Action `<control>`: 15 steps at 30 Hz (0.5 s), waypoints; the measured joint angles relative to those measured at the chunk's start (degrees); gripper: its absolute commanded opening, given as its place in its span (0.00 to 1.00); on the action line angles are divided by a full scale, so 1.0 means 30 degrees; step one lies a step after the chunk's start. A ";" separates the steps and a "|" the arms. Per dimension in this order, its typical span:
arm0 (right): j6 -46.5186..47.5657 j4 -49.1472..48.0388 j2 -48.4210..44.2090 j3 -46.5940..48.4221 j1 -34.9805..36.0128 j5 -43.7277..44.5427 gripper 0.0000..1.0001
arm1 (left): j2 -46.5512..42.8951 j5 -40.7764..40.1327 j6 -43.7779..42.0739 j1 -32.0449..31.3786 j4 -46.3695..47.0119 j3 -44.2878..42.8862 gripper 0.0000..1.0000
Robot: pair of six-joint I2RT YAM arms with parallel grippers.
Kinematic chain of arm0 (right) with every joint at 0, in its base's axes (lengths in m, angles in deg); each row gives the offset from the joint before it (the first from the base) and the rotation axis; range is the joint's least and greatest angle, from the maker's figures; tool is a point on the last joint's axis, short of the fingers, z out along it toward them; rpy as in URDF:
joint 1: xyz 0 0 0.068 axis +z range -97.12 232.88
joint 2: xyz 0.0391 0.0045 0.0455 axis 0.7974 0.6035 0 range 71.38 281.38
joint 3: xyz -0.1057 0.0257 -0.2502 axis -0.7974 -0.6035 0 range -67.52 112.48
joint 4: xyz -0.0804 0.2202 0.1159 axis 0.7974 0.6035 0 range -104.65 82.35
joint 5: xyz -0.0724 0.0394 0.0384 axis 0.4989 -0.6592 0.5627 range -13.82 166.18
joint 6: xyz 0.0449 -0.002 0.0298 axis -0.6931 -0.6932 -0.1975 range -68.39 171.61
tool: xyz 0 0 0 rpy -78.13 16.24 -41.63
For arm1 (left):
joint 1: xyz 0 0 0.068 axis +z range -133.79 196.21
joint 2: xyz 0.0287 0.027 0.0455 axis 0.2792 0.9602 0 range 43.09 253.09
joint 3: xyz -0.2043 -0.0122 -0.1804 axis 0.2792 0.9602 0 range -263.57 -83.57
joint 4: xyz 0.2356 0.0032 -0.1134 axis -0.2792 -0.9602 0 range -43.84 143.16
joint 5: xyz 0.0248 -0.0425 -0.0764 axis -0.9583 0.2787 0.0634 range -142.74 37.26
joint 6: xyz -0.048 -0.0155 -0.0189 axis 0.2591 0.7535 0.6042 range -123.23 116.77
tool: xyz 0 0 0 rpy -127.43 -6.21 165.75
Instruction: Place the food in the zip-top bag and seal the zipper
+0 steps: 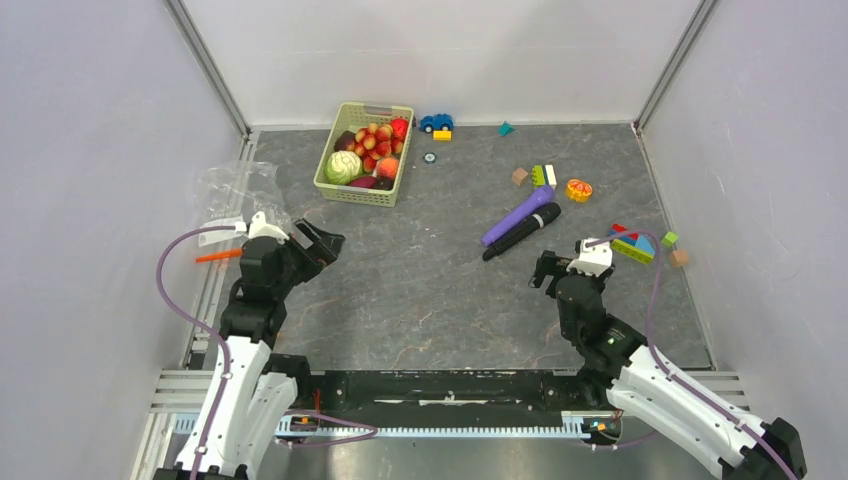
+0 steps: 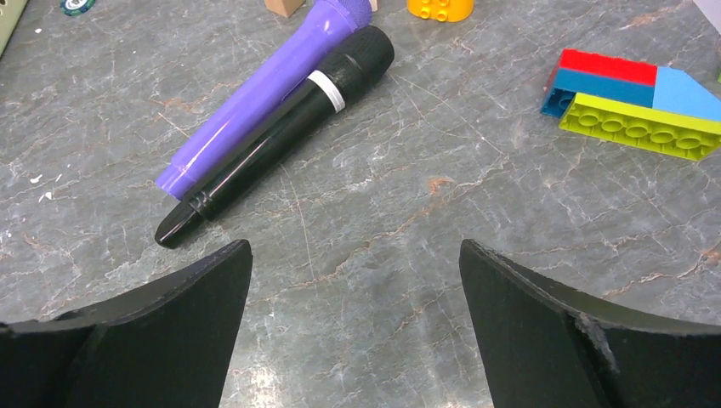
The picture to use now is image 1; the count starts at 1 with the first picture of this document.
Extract dark brown toy fruit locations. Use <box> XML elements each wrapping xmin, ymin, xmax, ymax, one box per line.
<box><xmin>333</xmin><ymin>130</ymin><xmax>357</xmax><ymax>151</ymax></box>

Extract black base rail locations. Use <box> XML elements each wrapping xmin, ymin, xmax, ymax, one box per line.
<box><xmin>263</xmin><ymin>354</ymin><xmax>623</xmax><ymax>434</ymax></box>

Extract green toy cabbage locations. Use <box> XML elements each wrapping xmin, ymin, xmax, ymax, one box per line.
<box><xmin>323</xmin><ymin>151</ymin><xmax>363</xmax><ymax>185</ymax></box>

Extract purple toy sweet potato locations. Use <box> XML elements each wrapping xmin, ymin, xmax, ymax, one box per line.
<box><xmin>348</xmin><ymin>175</ymin><xmax>377</xmax><ymax>189</ymax></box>

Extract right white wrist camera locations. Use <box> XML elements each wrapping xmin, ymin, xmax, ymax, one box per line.
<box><xmin>567</xmin><ymin>238</ymin><xmax>613</xmax><ymax>278</ymax></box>

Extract yellow toy brick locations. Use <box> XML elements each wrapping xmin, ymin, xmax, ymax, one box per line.
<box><xmin>432</xmin><ymin>130</ymin><xmax>452</xmax><ymax>142</ymax></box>

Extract light green plastic basket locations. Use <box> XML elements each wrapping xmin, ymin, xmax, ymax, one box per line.
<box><xmin>313</xmin><ymin>102</ymin><xmax>414</xmax><ymax>207</ymax></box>

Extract teal triangular block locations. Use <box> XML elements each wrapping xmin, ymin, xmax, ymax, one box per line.
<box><xmin>499</xmin><ymin>122</ymin><xmax>515</xmax><ymax>137</ymax></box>

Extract multicolour brick stack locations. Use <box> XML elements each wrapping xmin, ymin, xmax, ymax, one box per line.
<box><xmin>610</xmin><ymin>233</ymin><xmax>656</xmax><ymax>264</ymax></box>

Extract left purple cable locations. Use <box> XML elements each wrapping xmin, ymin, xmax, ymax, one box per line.
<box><xmin>156</xmin><ymin>225</ymin><xmax>379</xmax><ymax>480</ymax></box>

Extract small green cube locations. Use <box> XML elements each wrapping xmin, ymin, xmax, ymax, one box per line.
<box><xmin>661</xmin><ymin>231</ymin><xmax>678</xmax><ymax>249</ymax></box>

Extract orange toy peach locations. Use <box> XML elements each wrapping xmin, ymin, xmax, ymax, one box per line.
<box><xmin>374</xmin><ymin>157</ymin><xmax>400</xmax><ymax>180</ymax></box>

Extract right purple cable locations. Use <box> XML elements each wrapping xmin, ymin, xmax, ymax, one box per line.
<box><xmin>582</xmin><ymin>229</ymin><xmax>800</xmax><ymax>480</ymax></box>

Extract clear orange zip top bag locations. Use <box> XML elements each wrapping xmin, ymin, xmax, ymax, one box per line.
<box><xmin>195</xmin><ymin>162</ymin><xmax>292</xmax><ymax>263</ymax></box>

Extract purple flashlight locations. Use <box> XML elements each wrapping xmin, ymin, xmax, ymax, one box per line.
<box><xmin>481</xmin><ymin>185</ymin><xmax>555</xmax><ymax>247</ymax></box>

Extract green white toy bricks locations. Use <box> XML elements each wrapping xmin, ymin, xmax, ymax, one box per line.
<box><xmin>531</xmin><ymin>164</ymin><xmax>557</xmax><ymax>189</ymax></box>

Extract orange yellow round toy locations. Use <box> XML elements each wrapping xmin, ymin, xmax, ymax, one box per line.
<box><xmin>565</xmin><ymin>178</ymin><xmax>593</xmax><ymax>203</ymax></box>

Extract dark purple toy mangosteen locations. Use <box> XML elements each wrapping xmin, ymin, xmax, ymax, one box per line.
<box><xmin>373</xmin><ymin>177</ymin><xmax>395</xmax><ymax>191</ymax></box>

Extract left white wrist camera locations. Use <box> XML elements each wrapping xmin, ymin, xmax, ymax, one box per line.
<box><xmin>247</xmin><ymin>211</ymin><xmax>289</xmax><ymax>243</ymax></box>

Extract red toy apple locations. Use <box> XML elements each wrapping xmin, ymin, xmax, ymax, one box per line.
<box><xmin>389</xmin><ymin>117</ymin><xmax>410</xmax><ymax>141</ymax></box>

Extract black microphone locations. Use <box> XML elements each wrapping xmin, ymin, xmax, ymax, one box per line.
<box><xmin>482</xmin><ymin>202</ymin><xmax>561</xmax><ymax>261</ymax></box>

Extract blue toy car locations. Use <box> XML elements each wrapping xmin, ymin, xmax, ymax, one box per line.
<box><xmin>418</xmin><ymin>113</ymin><xmax>454</xmax><ymax>134</ymax></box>

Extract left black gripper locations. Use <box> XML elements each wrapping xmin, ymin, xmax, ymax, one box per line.
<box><xmin>272</xmin><ymin>217</ymin><xmax>344</xmax><ymax>298</ymax></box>

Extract tan wooden cube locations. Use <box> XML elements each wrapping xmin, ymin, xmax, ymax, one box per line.
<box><xmin>669</xmin><ymin>249</ymin><xmax>690</xmax><ymax>268</ymax></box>

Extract brown wooden cube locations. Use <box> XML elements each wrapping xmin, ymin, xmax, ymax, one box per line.
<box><xmin>511</xmin><ymin>168</ymin><xmax>530</xmax><ymax>186</ymax></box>

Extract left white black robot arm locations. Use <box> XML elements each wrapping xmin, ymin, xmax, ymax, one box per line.
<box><xmin>153</xmin><ymin>212</ymin><xmax>346</xmax><ymax>479</ymax></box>

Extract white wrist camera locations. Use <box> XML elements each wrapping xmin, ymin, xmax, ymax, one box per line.
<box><xmin>247</xmin><ymin>211</ymin><xmax>289</xmax><ymax>243</ymax></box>
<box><xmin>567</xmin><ymin>238</ymin><xmax>613</xmax><ymax>278</ymax></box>

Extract purple cable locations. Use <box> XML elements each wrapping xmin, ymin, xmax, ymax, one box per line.
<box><xmin>156</xmin><ymin>225</ymin><xmax>379</xmax><ymax>480</ymax></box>
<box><xmin>582</xmin><ymin>229</ymin><xmax>800</xmax><ymax>480</ymax></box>

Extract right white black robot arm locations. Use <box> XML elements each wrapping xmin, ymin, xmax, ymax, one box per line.
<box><xmin>529</xmin><ymin>249</ymin><xmax>808</xmax><ymax>479</ymax></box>

